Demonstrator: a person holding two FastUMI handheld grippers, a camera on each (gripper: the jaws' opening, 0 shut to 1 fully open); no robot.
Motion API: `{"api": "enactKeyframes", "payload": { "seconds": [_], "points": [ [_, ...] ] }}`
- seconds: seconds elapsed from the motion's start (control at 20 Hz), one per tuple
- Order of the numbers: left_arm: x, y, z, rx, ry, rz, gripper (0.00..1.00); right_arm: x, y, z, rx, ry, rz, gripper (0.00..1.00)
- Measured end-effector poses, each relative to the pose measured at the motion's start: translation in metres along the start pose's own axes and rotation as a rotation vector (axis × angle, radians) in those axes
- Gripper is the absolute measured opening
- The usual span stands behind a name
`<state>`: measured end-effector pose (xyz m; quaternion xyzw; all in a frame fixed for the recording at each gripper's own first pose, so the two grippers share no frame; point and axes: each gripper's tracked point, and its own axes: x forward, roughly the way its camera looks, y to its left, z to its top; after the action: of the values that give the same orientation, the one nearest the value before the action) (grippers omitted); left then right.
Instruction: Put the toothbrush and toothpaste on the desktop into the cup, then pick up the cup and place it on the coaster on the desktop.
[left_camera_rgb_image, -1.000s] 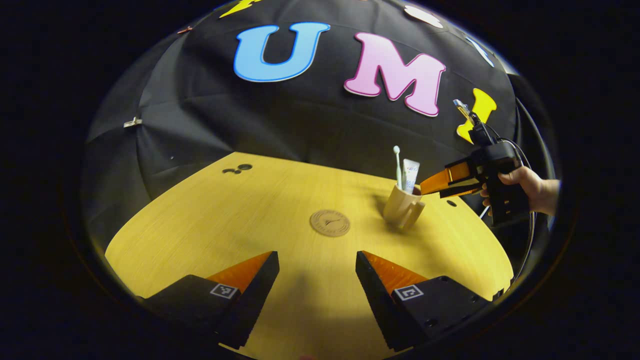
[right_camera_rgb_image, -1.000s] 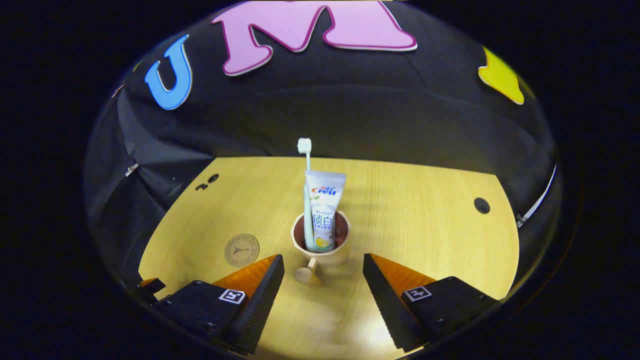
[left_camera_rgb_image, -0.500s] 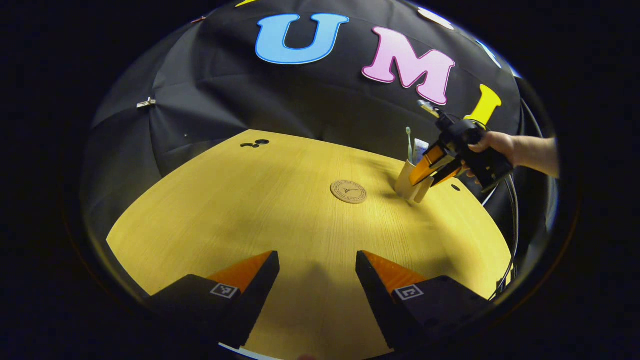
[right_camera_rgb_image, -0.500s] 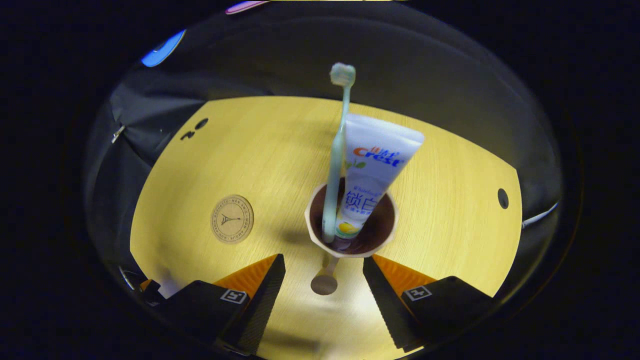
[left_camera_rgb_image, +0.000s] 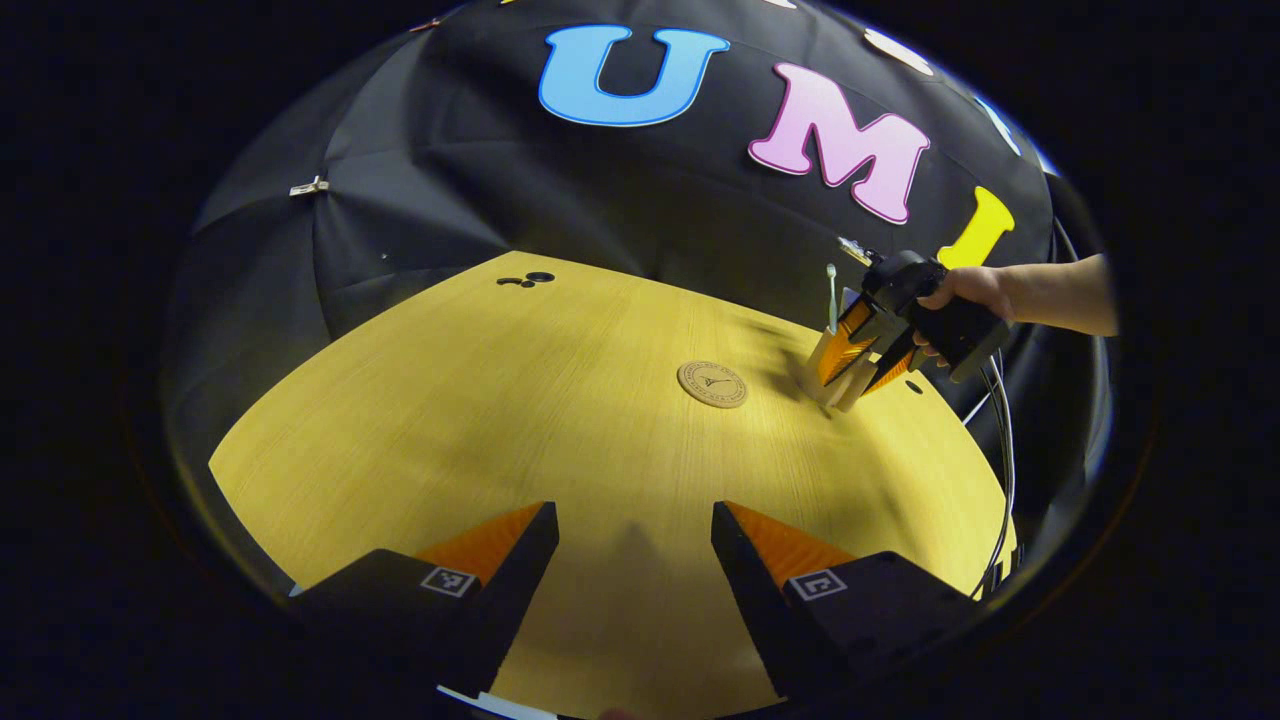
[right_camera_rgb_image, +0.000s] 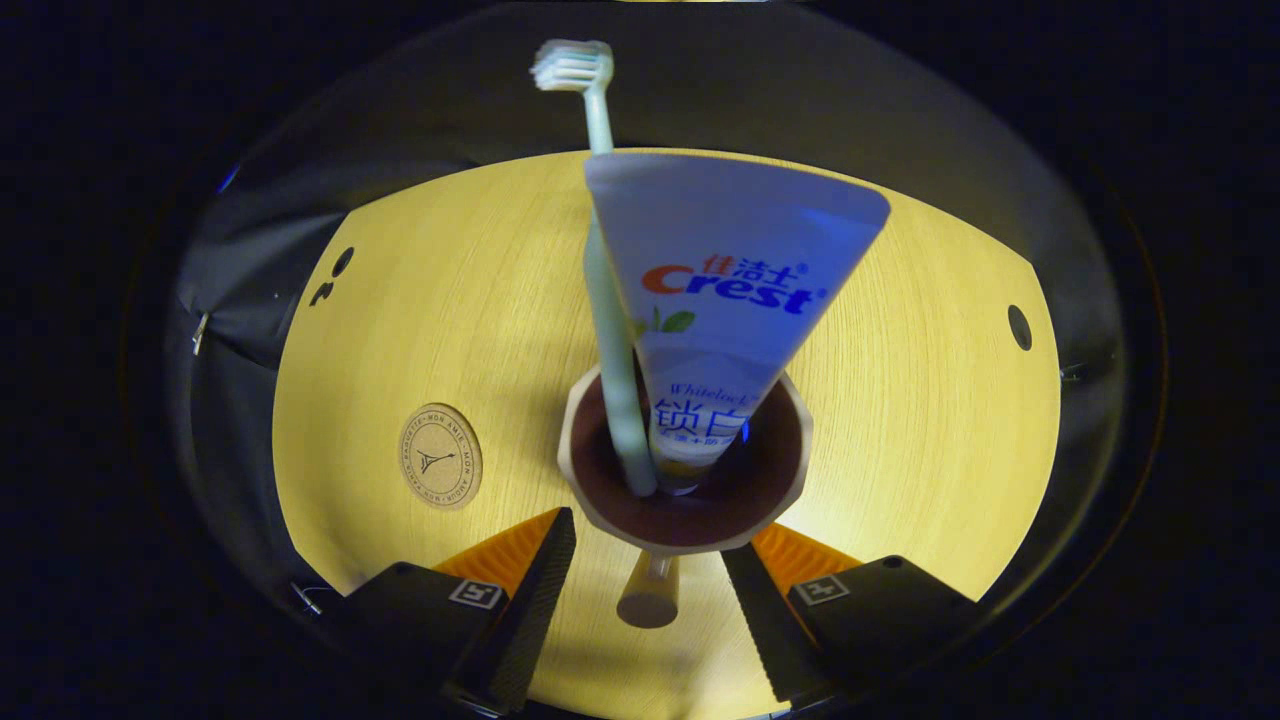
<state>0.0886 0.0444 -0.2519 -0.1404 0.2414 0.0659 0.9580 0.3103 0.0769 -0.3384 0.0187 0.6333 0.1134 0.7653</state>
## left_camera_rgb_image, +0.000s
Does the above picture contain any black cable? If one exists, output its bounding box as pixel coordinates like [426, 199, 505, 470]
[975, 355, 1021, 601]

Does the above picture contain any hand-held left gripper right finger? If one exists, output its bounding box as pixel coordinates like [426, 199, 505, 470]
[711, 501, 986, 701]

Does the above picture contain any beige cup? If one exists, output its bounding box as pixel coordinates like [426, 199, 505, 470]
[803, 325, 881, 413]

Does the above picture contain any white cable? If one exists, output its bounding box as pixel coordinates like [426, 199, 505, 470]
[962, 362, 1015, 571]

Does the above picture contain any black backdrop cloth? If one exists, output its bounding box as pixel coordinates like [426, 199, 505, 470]
[160, 0, 1116, 601]

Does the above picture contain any round cork coaster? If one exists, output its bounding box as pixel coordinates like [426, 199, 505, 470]
[677, 360, 749, 409]

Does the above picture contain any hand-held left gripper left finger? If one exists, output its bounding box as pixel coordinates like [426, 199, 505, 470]
[290, 501, 560, 701]

